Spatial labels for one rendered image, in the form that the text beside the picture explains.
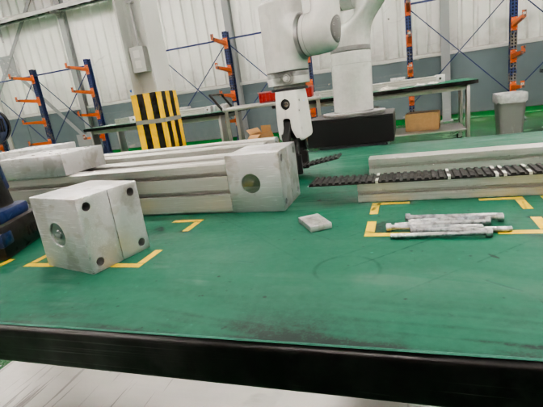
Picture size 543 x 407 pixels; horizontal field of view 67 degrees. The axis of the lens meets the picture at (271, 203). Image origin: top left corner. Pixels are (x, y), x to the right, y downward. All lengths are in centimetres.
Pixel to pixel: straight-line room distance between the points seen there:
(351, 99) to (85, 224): 92
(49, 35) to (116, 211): 1112
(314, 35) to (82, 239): 52
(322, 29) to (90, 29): 1017
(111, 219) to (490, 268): 43
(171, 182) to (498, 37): 802
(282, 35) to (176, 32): 887
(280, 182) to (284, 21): 33
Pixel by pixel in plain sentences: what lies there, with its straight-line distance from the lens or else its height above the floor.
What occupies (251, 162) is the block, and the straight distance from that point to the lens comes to 64.
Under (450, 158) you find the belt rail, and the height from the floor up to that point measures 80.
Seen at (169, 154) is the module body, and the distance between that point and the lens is 93.
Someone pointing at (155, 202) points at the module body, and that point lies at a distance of 74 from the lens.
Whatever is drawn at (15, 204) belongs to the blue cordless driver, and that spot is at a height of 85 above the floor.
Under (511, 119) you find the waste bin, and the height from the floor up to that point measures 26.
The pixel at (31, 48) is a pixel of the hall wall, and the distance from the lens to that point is 1205.
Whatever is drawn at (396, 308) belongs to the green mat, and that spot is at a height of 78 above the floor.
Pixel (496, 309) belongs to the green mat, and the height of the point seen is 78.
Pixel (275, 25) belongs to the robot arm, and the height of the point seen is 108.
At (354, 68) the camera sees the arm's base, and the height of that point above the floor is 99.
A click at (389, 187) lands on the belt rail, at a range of 64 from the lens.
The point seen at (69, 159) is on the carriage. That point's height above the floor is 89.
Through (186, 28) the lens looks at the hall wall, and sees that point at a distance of 956.
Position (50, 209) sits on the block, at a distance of 57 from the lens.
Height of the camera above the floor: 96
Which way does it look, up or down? 15 degrees down
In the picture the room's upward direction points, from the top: 8 degrees counter-clockwise
